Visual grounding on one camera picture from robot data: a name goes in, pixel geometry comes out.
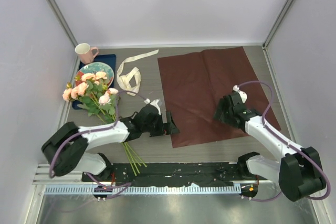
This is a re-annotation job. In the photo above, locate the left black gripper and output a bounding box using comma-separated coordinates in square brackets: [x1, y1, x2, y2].
[142, 110, 178, 136]

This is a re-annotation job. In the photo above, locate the red wrapping paper sheet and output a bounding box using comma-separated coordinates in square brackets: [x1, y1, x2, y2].
[157, 46, 272, 148]

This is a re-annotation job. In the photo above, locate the pink fake flower bouquet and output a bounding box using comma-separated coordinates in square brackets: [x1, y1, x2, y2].
[62, 70, 148, 176]

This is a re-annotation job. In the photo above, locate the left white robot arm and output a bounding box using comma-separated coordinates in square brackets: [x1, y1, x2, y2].
[41, 101, 179, 182]

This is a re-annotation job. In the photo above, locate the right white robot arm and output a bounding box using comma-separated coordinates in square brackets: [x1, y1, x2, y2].
[214, 89, 331, 202]

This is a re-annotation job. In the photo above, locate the cream ribbon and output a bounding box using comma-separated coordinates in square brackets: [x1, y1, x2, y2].
[115, 50, 159, 96]

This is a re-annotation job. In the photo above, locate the red and teal plate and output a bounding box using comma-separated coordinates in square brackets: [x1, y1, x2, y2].
[75, 62, 114, 86]

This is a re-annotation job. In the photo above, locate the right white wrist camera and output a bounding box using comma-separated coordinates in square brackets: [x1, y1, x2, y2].
[233, 85, 247, 103]

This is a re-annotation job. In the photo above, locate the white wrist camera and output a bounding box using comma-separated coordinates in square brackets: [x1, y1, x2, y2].
[144, 98, 162, 115]
[233, 85, 247, 103]

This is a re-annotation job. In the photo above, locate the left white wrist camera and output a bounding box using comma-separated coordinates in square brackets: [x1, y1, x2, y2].
[144, 98, 162, 115]

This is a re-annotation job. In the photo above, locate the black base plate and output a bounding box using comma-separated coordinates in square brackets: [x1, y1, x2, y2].
[96, 162, 265, 187]

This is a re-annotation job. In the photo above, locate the perforated metal rail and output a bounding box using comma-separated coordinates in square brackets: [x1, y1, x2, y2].
[44, 183, 241, 195]

